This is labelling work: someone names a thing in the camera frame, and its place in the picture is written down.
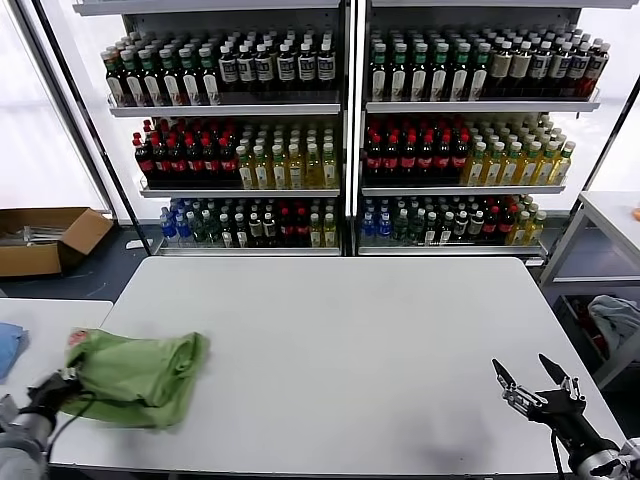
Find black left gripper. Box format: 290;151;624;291
26;367;82;417

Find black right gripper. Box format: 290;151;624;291
491;352;620;455

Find green polo shirt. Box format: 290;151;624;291
62;327;212;431

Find blue folded cloth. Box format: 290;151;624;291
0;322;27;384

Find red cloth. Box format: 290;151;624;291
574;298;610;361

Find light blue crumpled cloth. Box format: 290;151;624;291
587;293;640;354

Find brown cardboard box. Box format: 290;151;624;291
0;206;115;278

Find clear plastic packets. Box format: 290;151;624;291
0;224;69;247

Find black slanted pole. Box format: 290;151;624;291
14;0;154;254
547;79;640;264

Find grey metal side table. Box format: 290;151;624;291
537;189;640;391

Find yellow tea bottle green label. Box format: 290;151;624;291
236;144;255;190
304;142;323;190
288;143;305;190
253;144;272;190
465;141;489;186
537;140;560;185
270;143;289;190
552;140;577;185
482;141;506;186
518;141;542;186
499;141;524;186
322;142;340;190

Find red-cap cola bottle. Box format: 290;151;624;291
202;137;221;187
451;132;471;184
401;132;420;184
434;132;454;184
365;134;384;184
151;138;171;187
418;132;437;184
383;133;402;184
133;132;156;187
168;138;187;187
185;137;205;187
219;137;239;187

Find metal drinks shelf rack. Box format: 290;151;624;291
72;0;351;257
352;0;604;259

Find green-cap dark drink bottle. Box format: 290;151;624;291
158;46;182;106
469;42;492;100
121;48;145;107
430;41;451;101
451;41;473;101
410;42;431;101
103;47;126;107
178;45;201;106
370;42;390;101
390;42;410;101
138;47;164;107
198;45;221;105

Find dark bottle blue-white label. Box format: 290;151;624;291
253;43;275;92
567;41;594;97
276;42;297;92
218;43;239;92
549;40;575;97
236;43;256;92
530;39;555;97
317;41;337;91
297;41;318;91

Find dark bottle beige label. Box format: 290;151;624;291
509;39;534;97
492;39;515;97

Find red drink bottle white cap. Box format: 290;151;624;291
582;42;612;99

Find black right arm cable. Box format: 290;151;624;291
549;432;565;480

